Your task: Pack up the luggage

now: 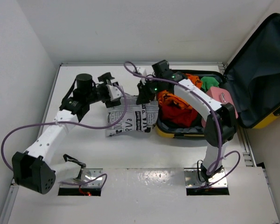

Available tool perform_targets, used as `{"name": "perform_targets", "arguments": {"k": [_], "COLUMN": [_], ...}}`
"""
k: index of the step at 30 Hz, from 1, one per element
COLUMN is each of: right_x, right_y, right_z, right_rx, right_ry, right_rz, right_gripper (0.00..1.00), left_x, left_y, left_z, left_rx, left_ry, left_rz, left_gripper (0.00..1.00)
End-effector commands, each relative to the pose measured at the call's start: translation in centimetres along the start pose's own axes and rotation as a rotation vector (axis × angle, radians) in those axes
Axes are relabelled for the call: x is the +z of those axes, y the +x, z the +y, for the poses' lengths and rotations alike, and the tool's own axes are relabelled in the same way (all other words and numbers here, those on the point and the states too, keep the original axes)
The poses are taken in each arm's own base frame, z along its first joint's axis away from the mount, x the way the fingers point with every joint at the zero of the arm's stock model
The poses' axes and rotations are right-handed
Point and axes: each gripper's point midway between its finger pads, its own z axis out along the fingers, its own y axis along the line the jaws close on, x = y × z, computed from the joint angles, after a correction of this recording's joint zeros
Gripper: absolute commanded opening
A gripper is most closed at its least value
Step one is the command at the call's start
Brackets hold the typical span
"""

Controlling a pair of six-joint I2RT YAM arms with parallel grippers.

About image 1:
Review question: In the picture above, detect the green microfiber towel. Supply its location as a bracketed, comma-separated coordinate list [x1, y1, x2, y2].
[200, 77, 219, 92]

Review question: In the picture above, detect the newspaper print cloth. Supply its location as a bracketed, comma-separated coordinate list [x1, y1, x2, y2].
[105, 85, 159, 137]

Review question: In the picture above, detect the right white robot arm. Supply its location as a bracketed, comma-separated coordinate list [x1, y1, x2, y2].
[131, 60, 237, 181]

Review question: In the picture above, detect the yellow suitcase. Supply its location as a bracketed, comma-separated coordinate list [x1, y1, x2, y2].
[157, 13, 280, 138]

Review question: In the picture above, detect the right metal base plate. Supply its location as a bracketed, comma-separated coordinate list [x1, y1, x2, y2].
[184, 168, 228, 189]

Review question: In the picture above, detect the pink box with handle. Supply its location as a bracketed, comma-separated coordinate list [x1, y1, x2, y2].
[198, 86, 238, 128]

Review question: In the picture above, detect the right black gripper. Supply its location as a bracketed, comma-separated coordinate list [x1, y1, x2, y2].
[137, 77, 164, 104]

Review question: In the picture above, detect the orange black patterned cloth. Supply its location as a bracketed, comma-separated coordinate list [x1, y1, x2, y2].
[156, 74, 203, 110]

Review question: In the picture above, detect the metal base plate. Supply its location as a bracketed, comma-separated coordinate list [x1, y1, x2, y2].
[59, 168, 104, 189]
[184, 168, 228, 189]

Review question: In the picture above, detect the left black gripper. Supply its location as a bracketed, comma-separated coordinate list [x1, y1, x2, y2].
[85, 72, 119, 106]

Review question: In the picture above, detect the white front panel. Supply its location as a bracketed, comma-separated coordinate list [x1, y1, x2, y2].
[9, 167, 278, 224]

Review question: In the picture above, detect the dark red cloth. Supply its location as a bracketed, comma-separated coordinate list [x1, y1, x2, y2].
[161, 105, 198, 128]

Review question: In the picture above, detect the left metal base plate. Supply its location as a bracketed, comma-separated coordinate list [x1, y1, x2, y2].
[59, 168, 104, 189]

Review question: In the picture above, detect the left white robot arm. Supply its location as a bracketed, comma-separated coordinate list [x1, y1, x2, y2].
[12, 72, 123, 194]

